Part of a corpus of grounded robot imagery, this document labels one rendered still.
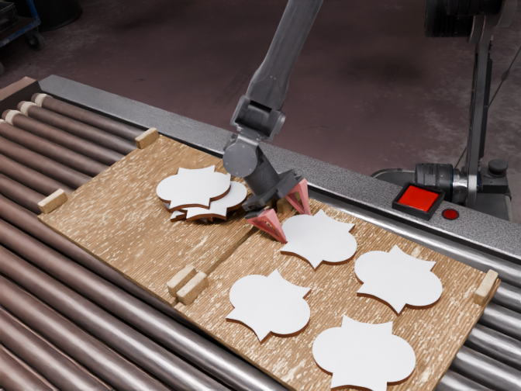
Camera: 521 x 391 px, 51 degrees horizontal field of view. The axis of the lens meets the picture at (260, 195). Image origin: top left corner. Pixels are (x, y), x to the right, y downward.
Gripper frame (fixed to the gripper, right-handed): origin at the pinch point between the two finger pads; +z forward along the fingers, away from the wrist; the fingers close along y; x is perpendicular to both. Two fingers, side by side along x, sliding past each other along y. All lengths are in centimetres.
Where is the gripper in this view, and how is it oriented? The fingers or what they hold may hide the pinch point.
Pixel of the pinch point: (295, 226)
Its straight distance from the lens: 102.2
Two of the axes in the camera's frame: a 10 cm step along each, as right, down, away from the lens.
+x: -5.4, 1.8, 8.2
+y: 6.3, -5.6, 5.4
